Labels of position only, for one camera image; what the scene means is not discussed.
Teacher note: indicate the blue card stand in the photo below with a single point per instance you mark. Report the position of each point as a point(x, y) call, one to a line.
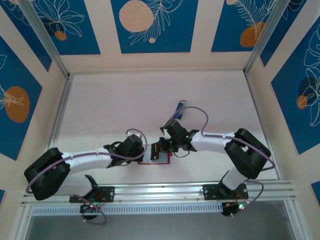
point(180, 111)

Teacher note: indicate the blue floral wall panel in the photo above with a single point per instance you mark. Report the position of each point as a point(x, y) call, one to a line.
point(82, 30)
point(15, 75)
point(225, 25)
point(290, 112)
point(287, 30)
point(175, 30)
point(25, 32)

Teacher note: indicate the aluminium frame post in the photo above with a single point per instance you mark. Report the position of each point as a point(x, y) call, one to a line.
point(265, 37)
point(47, 40)

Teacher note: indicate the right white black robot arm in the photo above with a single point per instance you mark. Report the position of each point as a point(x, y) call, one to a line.
point(247, 155)

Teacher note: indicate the red card holder wallet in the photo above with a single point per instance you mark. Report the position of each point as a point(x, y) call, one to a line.
point(165, 160)

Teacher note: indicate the aluminium mounting rail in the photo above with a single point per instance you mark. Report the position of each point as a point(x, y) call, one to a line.
point(160, 191)

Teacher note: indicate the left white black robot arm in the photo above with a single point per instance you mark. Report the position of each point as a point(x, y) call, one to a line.
point(50, 172)

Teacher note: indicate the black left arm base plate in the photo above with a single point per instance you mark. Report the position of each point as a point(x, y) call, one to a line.
point(107, 193)

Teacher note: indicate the black orange credit card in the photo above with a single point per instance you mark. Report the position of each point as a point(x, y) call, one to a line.
point(155, 152)

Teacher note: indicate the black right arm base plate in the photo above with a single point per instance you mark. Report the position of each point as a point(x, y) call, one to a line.
point(211, 192)

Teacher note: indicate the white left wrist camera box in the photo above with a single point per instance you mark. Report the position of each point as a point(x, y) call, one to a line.
point(133, 135)

